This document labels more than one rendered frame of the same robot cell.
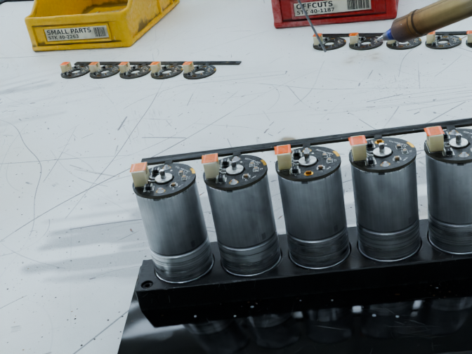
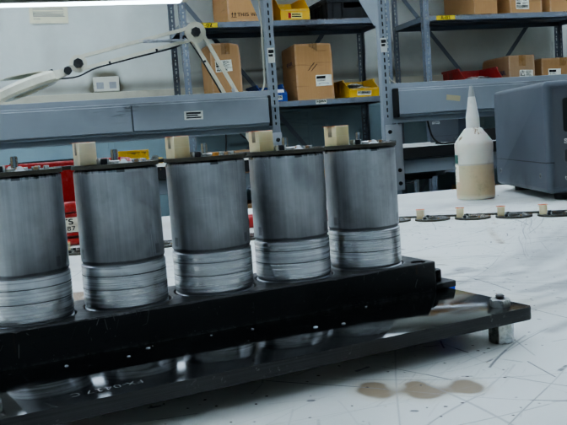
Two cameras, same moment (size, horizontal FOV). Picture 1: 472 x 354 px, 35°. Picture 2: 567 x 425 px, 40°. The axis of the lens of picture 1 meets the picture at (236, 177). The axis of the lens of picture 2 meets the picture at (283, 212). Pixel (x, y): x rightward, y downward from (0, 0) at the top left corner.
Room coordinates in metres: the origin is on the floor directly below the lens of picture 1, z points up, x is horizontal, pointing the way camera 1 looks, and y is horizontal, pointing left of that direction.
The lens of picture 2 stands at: (0.04, 0.09, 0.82)
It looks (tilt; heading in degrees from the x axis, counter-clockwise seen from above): 5 degrees down; 326
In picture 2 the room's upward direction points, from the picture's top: 4 degrees counter-clockwise
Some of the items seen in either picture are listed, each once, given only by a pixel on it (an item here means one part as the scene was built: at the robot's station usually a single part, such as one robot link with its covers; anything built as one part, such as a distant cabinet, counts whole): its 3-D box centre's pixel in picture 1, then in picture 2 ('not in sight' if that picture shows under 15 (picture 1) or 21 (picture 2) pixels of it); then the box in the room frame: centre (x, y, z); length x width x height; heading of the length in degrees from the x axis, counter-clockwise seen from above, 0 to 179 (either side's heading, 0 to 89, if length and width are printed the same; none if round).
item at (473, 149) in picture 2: not in sight; (473, 142); (0.51, -0.45, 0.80); 0.03 x 0.03 x 0.10
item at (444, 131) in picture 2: not in sight; (454, 130); (2.14, -2.17, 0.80); 0.15 x 0.12 x 0.10; 0
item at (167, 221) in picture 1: (176, 231); (24, 258); (0.26, 0.03, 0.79); 0.02 x 0.02 x 0.05
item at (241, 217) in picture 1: (244, 223); (122, 246); (0.25, 0.00, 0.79); 0.02 x 0.02 x 0.05
